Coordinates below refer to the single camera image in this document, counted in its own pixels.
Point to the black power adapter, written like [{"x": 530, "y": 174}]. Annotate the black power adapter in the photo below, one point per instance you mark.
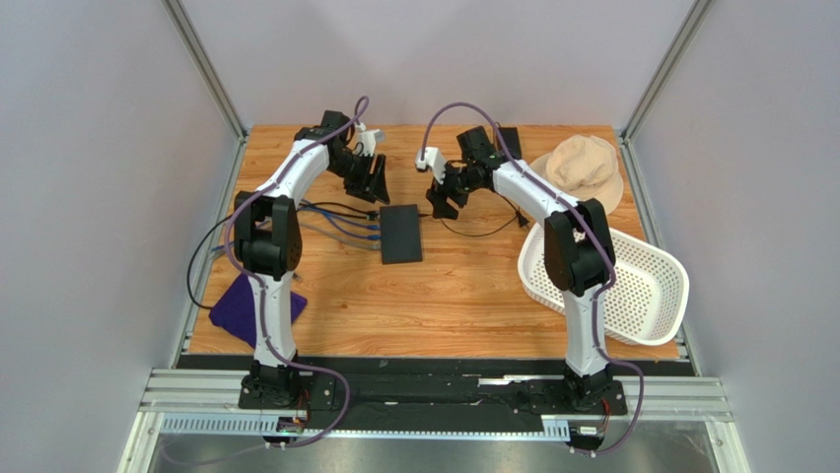
[{"x": 512, "y": 139}]

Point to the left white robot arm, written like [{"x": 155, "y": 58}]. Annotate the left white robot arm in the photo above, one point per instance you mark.
[{"x": 268, "y": 244}]

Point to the beige bucket hat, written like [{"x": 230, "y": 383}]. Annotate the beige bucket hat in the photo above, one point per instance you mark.
[{"x": 585, "y": 167}]

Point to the purple cloth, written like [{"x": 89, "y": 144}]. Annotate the purple cloth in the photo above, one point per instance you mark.
[{"x": 234, "y": 311}]

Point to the black network switch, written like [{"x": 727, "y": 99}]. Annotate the black network switch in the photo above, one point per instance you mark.
[{"x": 401, "y": 237}]

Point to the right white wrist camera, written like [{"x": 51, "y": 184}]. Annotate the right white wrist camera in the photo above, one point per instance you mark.
[{"x": 430, "y": 159}]

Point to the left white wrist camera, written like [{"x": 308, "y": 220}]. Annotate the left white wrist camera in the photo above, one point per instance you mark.
[{"x": 367, "y": 139}]

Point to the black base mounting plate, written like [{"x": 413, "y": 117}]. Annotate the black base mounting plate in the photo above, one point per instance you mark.
[{"x": 464, "y": 395}]

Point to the aluminium frame rail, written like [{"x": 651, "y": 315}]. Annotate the aluminium frame rail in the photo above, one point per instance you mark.
[{"x": 201, "y": 396}]

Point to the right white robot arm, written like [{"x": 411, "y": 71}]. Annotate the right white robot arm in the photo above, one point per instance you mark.
[{"x": 578, "y": 255}]

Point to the white perforated plastic basket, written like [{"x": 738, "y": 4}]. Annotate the white perforated plastic basket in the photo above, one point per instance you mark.
[{"x": 644, "y": 307}]

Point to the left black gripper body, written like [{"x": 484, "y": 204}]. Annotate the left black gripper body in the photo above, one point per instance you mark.
[{"x": 356, "y": 170}]

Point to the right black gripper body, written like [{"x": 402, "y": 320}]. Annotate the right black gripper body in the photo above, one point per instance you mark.
[{"x": 454, "y": 186}]

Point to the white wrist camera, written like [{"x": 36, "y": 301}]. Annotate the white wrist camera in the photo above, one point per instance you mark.
[
  {"x": 430, "y": 159},
  {"x": 367, "y": 139}
]

